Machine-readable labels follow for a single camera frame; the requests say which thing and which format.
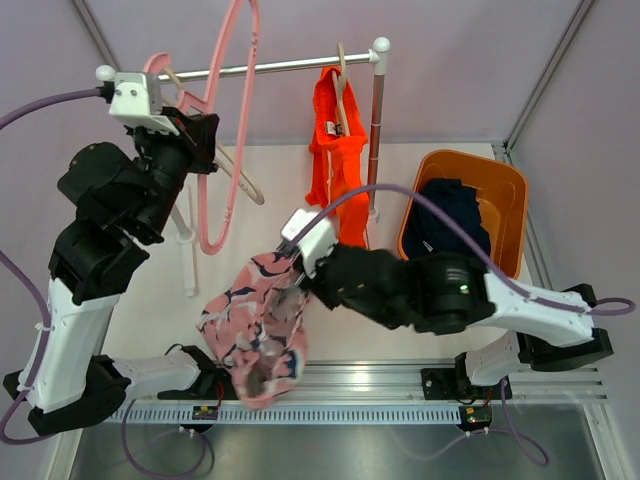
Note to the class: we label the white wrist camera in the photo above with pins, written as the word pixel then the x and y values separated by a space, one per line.
pixel 313 246
pixel 137 103

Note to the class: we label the beige plastic hanger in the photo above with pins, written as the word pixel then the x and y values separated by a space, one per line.
pixel 340 82

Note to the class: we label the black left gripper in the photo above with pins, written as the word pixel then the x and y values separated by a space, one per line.
pixel 199 132

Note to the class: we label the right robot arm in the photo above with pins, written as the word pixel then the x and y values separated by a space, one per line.
pixel 445 294

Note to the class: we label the clothes rack with metal rail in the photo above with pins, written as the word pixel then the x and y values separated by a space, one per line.
pixel 377 56

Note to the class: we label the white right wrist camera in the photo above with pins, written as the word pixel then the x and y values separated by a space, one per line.
pixel 313 246

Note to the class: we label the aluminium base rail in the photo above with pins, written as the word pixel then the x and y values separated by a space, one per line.
pixel 394 382

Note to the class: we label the white slotted cable duct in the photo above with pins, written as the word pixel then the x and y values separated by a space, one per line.
pixel 166 413

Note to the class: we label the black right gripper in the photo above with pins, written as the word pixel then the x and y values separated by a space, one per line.
pixel 317 283

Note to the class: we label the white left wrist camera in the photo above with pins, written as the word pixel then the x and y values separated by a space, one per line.
pixel 137 103

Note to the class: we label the orange plastic basket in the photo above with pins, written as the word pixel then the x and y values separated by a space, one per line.
pixel 486 198

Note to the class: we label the pink shark print shorts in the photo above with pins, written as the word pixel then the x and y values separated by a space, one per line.
pixel 255 330

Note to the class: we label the orange shorts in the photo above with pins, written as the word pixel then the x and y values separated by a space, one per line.
pixel 336 166

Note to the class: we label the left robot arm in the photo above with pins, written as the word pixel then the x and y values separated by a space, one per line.
pixel 122 206

